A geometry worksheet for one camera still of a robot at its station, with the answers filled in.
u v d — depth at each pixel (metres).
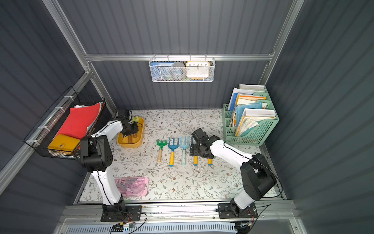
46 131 0.63
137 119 1.08
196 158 0.92
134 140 0.99
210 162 0.91
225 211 0.73
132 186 0.82
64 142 0.65
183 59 0.89
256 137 0.91
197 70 0.88
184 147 0.99
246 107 0.88
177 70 0.91
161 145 0.99
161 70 0.84
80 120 0.71
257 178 0.44
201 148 0.63
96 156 0.54
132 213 0.74
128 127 0.85
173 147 0.99
